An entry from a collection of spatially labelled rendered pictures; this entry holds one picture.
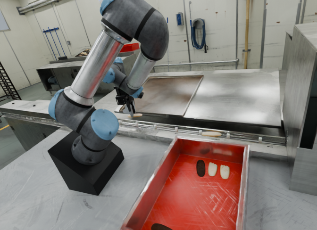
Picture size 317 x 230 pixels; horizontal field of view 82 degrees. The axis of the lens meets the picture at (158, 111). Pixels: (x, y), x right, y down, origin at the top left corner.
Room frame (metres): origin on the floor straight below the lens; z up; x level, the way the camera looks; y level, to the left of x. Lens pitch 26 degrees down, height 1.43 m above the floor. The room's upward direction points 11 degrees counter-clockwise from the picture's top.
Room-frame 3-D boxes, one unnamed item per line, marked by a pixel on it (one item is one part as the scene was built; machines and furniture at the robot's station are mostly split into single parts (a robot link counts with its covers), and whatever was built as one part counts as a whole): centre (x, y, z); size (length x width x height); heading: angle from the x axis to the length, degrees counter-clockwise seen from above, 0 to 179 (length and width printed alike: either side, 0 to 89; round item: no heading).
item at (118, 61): (1.05, 0.18, 1.23); 0.09 x 0.08 x 0.11; 165
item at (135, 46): (4.85, 0.45, 0.93); 0.51 x 0.36 x 0.13; 61
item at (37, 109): (1.62, 1.06, 0.89); 1.25 x 0.18 x 0.09; 57
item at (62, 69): (5.04, 1.51, 0.51); 3.00 x 1.26 x 1.03; 57
